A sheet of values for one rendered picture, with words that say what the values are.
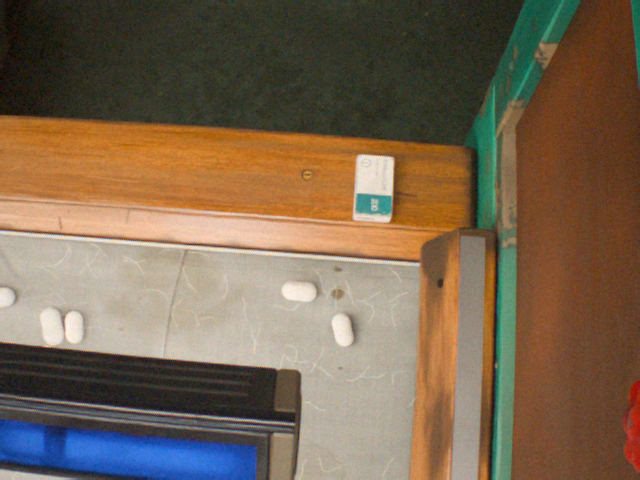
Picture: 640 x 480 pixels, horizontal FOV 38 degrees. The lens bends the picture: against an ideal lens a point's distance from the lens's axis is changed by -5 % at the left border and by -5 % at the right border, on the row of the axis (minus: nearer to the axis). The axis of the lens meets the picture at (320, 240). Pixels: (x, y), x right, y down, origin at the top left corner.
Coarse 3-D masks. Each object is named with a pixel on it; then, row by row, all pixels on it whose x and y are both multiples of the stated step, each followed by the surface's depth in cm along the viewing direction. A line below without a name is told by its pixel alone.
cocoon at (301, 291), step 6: (288, 282) 91; (294, 282) 91; (300, 282) 91; (306, 282) 91; (282, 288) 91; (288, 288) 90; (294, 288) 90; (300, 288) 90; (306, 288) 90; (312, 288) 90; (288, 294) 90; (294, 294) 90; (300, 294) 90; (306, 294) 90; (312, 294) 90; (294, 300) 91; (300, 300) 91; (306, 300) 90
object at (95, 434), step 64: (0, 384) 51; (64, 384) 52; (128, 384) 53; (192, 384) 54; (256, 384) 55; (0, 448) 54; (64, 448) 53; (128, 448) 53; (192, 448) 53; (256, 448) 52
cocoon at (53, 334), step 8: (48, 312) 88; (56, 312) 88; (48, 320) 88; (56, 320) 88; (48, 328) 88; (56, 328) 88; (48, 336) 88; (56, 336) 88; (64, 336) 89; (56, 344) 88
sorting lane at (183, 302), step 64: (0, 256) 92; (64, 256) 92; (128, 256) 92; (192, 256) 93; (256, 256) 93; (320, 256) 93; (0, 320) 90; (64, 320) 90; (128, 320) 90; (192, 320) 91; (256, 320) 91; (320, 320) 91; (384, 320) 91; (320, 384) 89; (384, 384) 89; (320, 448) 87; (384, 448) 88
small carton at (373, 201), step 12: (360, 156) 92; (372, 156) 92; (360, 168) 91; (372, 168) 91; (384, 168) 91; (360, 180) 91; (372, 180) 91; (384, 180) 91; (360, 192) 90; (372, 192) 90; (384, 192) 91; (360, 204) 90; (372, 204) 90; (384, 204) 90; (360, 216) 91; (372, 216) 90; (384, 216) 90
